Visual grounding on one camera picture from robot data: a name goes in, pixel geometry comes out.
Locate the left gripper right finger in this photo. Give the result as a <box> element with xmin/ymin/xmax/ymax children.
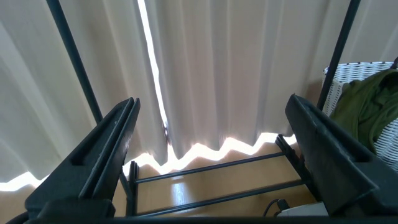
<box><xmin>285</xmin><ymin>93</ymin><xmax>398</xmax><ymax>217</ymax></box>

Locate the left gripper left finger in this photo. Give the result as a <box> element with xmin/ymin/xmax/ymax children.
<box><xmin>24</xmin><ymin>97</ymin><xmax>141</xmax><ymax>218</ymax></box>

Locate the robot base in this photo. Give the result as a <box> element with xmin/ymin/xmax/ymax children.
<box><xmin>276</xmin><ymin>202</ymin><xmax>330</xmax><ymax>217</ymax></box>

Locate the white laundry basket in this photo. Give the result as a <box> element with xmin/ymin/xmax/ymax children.
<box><xmin>322</xmin><ymin>61</ymin><xmax>398</xmax><ymax>172</ymax></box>

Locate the black clothes rack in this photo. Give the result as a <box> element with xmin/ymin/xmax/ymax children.
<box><xmin>45</xmin><ymin>0</ymin><xmax>362</xmax><ymax>217</ymax></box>

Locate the green garment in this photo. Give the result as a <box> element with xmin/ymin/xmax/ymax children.
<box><xmin>329</xmin><ymin>68</ymin><xmax>398</xmax><ymax>155</ymax></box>

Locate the black cable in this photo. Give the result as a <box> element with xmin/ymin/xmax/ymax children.
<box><xmin>263</xmin><ymin>198</ymin><xmax>290</xmax><ymax>217</ymax></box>

